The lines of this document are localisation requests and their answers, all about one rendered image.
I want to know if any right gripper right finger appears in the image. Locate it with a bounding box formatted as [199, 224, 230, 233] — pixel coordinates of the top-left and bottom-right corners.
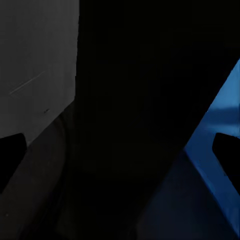
[212, 133, 240, 195]

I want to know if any monitor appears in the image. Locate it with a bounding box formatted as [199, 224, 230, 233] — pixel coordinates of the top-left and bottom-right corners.
[0, 0, 240, 240]

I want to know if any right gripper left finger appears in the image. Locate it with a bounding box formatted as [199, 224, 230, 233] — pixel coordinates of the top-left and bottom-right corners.
[0, 133, 28, 196]

